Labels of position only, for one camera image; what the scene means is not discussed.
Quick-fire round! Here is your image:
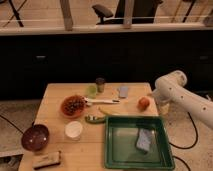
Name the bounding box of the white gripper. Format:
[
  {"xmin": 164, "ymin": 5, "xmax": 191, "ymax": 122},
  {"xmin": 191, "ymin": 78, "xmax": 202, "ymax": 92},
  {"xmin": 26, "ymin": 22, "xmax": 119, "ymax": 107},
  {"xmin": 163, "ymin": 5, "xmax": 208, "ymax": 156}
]
[{"xmin": 148, "ymin": 89, "xmax": 170, "ymax": 115}]

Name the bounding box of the orange red apple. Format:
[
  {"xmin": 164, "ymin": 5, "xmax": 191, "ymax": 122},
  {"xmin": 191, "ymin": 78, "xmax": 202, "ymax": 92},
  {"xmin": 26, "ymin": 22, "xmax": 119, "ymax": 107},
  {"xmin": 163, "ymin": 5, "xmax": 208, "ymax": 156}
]
[{"xmin": 137, "ymin": 97, "xmax": 150, "ymax": 111}]

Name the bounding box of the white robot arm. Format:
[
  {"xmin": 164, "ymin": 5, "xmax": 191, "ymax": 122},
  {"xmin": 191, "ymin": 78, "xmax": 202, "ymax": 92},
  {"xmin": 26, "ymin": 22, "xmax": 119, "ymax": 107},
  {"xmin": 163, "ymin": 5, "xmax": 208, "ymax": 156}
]
[{"xmin": 150, "ymin": 70, "xmax": 213, "ymax": 130}]

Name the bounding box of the green plastic cup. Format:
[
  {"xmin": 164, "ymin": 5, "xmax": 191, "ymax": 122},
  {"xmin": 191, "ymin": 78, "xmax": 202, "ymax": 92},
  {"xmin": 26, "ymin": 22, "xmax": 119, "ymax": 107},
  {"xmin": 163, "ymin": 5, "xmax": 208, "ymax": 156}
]
[{"xmin": 86, "ymin": 85, "xmax": 97, "ymax": 99}]

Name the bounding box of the white paper cup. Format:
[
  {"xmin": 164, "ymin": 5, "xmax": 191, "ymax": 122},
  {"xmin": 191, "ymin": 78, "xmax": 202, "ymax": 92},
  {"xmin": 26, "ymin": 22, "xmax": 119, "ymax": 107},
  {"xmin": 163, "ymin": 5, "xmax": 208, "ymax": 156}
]
[{"xmin": 65, "ymin": 121, "xmax": 83, "ymax": 141}]

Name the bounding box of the blue grey sponge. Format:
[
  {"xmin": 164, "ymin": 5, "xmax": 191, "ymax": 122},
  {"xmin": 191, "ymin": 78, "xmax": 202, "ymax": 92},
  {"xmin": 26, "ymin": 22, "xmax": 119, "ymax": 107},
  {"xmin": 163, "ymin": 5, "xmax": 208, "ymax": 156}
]
[{"xmin": 136, "ymin": 129, "xmax": 152, "ymax": 153}]

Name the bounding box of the light blue small cloth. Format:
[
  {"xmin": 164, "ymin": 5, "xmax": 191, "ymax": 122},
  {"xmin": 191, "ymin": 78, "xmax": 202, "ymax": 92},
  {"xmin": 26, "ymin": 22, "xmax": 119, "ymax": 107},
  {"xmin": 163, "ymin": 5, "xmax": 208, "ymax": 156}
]
[{"xmin": 118, "ymin": 86, "xmax": 129, "ymax": 98}]

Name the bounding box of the green plastic tray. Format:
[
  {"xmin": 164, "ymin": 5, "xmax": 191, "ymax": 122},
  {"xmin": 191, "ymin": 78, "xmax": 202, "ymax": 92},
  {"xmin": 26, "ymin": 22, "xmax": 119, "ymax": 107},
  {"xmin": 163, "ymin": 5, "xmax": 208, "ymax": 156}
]
[{"xmin": 104, "ymin": 116, "xmax": 175, "ymax": 171}]

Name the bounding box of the yellow green banana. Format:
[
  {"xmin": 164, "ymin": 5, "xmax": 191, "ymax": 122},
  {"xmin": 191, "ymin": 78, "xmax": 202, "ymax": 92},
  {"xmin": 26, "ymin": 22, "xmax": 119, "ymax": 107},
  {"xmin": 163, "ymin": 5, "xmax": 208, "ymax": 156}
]
[{"xmin": 98, "ymin": 107, "xmax": 119, "ymax": 116}]

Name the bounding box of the dark spice jar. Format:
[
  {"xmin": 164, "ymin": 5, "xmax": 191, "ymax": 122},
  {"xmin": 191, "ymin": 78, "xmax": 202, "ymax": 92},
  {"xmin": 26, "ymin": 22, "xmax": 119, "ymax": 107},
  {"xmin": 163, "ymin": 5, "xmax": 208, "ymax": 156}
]
[{"xmin": 95, "ymin": 78, "xmax": 105, "ymax": 93}]

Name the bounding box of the orange patterned bowl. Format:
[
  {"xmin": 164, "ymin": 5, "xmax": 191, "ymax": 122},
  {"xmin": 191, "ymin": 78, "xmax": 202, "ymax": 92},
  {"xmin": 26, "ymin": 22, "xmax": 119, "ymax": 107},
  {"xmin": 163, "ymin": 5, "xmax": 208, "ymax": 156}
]
[{"xmin": 60, "ymin": 95, "xmax": 86, "ymax": 119}]

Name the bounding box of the black office chair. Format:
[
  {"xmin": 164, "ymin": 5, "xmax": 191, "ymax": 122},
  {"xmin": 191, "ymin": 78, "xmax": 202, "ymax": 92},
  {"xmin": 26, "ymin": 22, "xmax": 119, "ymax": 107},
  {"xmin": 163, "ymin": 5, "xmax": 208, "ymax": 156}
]
[{"xmin": 92, "ymin": 0, "xmax": 162, "ymax": 25}]

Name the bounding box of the brown whiteboard eraser block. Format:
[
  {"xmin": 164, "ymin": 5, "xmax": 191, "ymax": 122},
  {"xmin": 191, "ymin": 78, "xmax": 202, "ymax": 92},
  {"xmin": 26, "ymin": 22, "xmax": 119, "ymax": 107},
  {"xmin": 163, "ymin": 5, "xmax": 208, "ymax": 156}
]
[{"xmin": 33, "ymin": 151, "xmax": 61, "ymax": 170}]

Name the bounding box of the dark purple bowl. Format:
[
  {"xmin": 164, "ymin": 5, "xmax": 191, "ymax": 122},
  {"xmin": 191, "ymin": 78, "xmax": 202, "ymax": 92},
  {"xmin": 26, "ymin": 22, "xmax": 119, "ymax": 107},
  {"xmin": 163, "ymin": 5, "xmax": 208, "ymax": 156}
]
[{"xmin": 21, "ymin": 124, "xmax": 50, "ymax": 152}]

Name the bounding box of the black power cable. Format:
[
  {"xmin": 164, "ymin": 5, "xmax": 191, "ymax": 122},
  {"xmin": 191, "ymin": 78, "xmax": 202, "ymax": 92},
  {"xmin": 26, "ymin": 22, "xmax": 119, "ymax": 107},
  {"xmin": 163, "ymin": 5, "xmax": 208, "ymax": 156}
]
[{"xmin": 168, "ymin": 111, "xmax": 200, "ymax": 150}]

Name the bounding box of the white handled brush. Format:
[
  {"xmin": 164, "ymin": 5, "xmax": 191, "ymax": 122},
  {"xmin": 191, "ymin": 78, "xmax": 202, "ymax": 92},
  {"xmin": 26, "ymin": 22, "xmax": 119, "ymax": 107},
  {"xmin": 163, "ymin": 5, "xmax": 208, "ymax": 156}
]
[{"xmin": 84, "ymin": 97, "xmax": 120, "ymax": 105}]

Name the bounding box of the wooden railing post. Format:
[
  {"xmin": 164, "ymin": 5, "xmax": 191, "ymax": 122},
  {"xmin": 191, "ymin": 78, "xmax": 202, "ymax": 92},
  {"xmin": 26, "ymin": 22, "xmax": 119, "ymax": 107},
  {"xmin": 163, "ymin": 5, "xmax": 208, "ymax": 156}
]
[
  {"xmin": 123, "ymin": 0, "xmax": 135, "ymax": 29},
  {"xmin": 60, "ymin": 0, "xmax": 73, "ymax": 31}
]

